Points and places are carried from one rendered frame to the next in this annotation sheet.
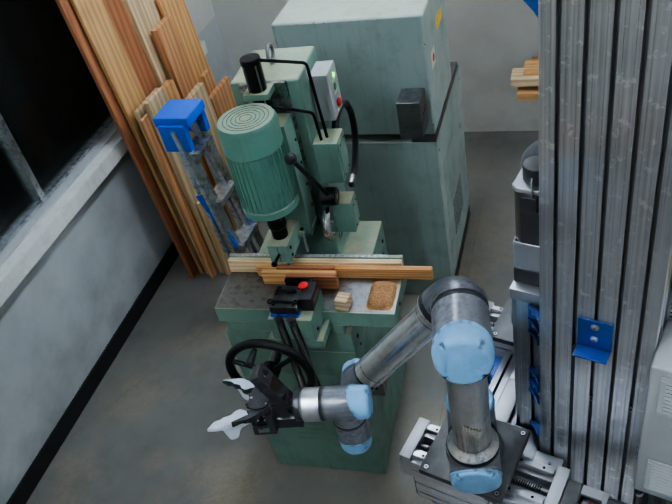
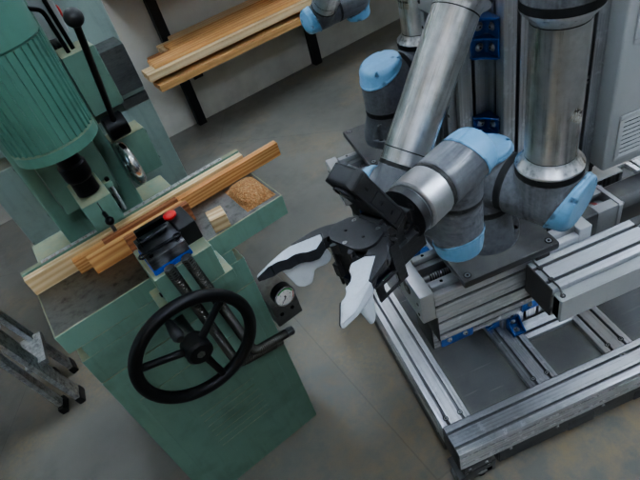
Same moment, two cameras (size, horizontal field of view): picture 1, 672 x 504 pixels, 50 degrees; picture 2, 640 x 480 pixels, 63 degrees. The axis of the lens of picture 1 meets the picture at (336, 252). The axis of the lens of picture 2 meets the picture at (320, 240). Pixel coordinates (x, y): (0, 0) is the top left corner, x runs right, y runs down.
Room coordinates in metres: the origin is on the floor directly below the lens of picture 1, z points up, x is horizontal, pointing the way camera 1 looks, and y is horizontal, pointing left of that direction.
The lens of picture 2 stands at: (0.77, 0.60, 1.66)
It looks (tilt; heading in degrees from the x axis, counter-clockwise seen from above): 41 degrees down; 314
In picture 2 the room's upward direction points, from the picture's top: 18 degrees counter-clockwise
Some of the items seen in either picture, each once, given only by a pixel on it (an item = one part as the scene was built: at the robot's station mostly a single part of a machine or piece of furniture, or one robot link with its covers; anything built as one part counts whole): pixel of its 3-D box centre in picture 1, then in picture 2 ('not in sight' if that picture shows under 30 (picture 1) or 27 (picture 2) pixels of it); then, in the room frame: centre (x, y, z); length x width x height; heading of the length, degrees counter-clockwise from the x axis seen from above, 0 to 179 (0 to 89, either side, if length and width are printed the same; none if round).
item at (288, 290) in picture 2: not in sight; (282, 295); (1.55, -0.01, 0.65); 0.06 x 0.04 x 0.08; 69
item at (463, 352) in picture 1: (468, 403); (553, 90); (0.96, -0.20, 1.19); 0.15 x 0.12 x 0.55; 167
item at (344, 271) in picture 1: (342, 271); (183, 203); (1.78, 0.00, 0.92); 0.59 x 0.02 x 0.04; 69
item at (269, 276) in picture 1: (299, 277); (140, 236); (1.80, 0.13, 0.92); 0.25 x 0.02 x 0.05; 69
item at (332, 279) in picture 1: (312, 280); (160, 228); (1.76, 0.10, 0.93); 0.17 x 0.02 x 0.05; 69
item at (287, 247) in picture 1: (286, 242); (97, 202); (1.86, 0.15, 1.03); 0.14 x 0.07 x 0.09; 159
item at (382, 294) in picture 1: (381, 292); (248, 189); (1.65, -0.11, 0.91); 0.12 x 0.09 x 0.03; 159
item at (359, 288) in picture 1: (307, 304); (172, 258); (1.72, 0.13, 0.87); 0.61 x 0.30 x 0.06; 69
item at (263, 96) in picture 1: (257, 83); not in sight; (1.97, 0.11, 1.53); 0.08 x 0.08 x 0.17; 69
